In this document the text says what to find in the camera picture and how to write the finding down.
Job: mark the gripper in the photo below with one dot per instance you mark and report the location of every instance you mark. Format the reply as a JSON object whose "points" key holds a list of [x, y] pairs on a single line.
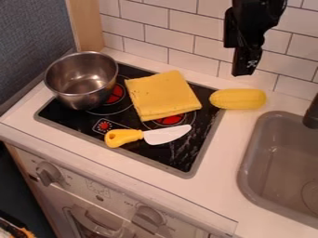
{"points": [[254, 18]]}

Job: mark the toy sink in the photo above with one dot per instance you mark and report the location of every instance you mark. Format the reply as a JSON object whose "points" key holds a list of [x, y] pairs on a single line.
{"points": [[277, 167]]}

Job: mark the yellow knife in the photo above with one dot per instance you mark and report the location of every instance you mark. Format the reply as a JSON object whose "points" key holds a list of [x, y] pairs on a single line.
{"points": [[128, 137]]}

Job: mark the yellow toy corn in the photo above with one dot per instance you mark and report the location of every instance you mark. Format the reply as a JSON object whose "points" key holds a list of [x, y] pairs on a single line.
{"points": [[238, 99]]}

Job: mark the yellow cloth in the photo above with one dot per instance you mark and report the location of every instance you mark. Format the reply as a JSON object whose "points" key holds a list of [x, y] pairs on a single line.
{"points": [[162, 94]]}

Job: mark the toy stove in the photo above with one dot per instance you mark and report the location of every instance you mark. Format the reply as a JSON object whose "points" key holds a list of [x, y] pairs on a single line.
{"points": [[182, 148]]}

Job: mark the silver pot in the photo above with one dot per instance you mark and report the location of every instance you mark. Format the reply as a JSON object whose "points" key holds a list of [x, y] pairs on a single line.
{"points": [[78, 79]]}

